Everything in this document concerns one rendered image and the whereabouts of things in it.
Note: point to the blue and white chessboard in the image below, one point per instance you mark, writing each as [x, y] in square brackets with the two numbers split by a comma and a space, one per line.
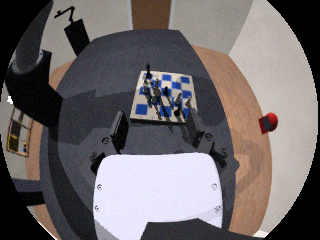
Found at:
[163, 109]

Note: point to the white chess king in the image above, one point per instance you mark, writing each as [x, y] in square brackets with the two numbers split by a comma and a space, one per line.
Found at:
[156, 90]

